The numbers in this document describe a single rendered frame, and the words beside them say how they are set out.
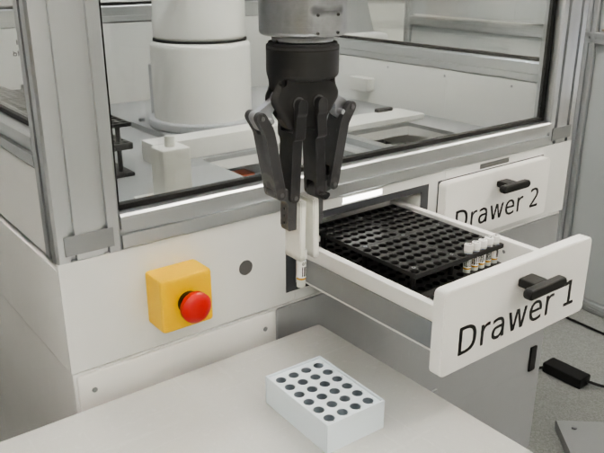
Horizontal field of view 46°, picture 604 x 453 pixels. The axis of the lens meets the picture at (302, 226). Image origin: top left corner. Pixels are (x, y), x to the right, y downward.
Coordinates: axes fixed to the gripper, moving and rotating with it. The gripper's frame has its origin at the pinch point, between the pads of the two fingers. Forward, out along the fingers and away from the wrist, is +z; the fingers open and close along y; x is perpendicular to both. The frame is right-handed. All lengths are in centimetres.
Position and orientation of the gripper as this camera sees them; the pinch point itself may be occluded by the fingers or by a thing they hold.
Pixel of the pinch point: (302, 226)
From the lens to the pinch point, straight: 79.6
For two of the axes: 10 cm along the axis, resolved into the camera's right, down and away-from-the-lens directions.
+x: -5.8, -2.8, 7.6
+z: 0.0, 9.4, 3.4
